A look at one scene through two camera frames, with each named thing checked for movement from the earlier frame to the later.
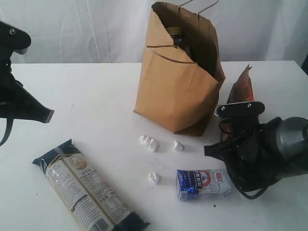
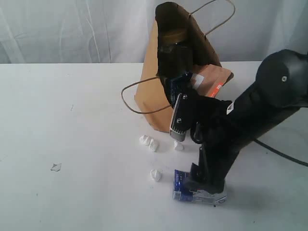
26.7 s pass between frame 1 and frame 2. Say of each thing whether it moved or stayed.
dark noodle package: moved
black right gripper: moved
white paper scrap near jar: stayed
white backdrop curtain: stayed
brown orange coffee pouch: moved
